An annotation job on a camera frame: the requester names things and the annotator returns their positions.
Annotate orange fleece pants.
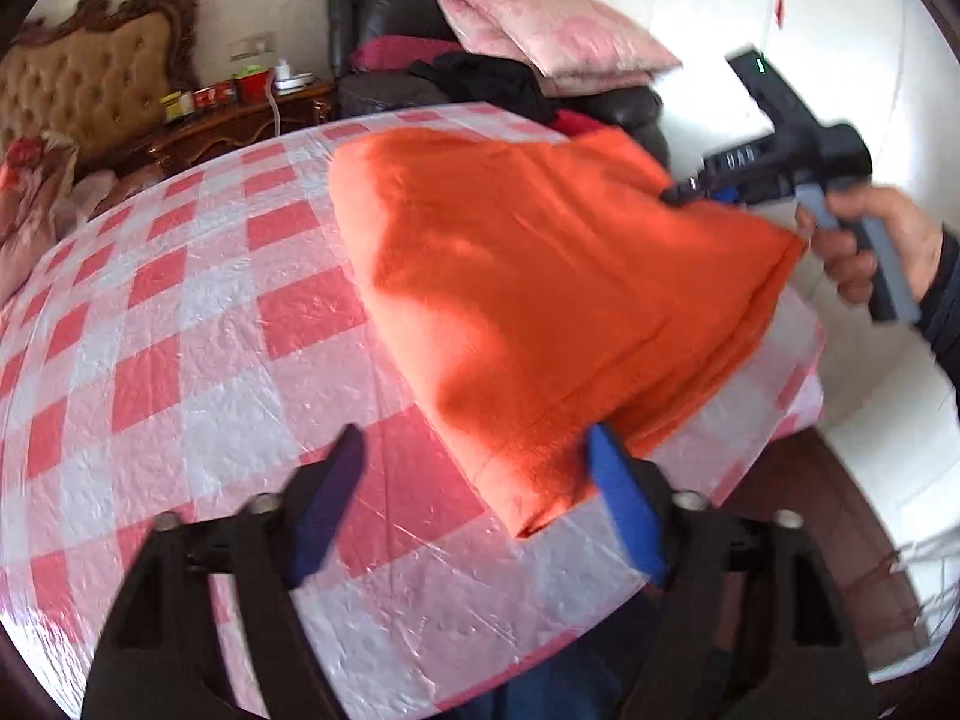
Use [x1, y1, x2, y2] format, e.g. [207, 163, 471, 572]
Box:
[327, 127, 804, 538]

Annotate dark sleeve right forearm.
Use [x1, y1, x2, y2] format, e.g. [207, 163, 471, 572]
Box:
[916, 229, 960, 398]

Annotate person's right hand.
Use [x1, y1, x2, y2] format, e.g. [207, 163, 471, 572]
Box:
[794, 184, 947, 308]

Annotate pink cushion on armchair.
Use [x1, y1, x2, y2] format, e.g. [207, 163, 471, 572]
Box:
[436, 0, 680, 98]

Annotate red white checkered plastic sheet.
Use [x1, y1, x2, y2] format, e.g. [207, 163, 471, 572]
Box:
[0, 99, 832, 720]

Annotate black leather armchair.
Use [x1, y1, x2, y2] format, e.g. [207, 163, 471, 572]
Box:
[327, 0, 670, 164]

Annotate floral pink folded quilt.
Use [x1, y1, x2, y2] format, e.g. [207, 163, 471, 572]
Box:
[0, 132, 78, 304]

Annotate dark wooden nightstand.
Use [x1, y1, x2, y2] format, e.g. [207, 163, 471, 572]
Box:
[106, 83, 337, 177]

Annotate red cup on nightstand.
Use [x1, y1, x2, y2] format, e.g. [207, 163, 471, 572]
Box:
[233, 65, 272, 106]

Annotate tufted tan carved headboard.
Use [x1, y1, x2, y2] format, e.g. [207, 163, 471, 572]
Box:
[2, 0, 199, 166]

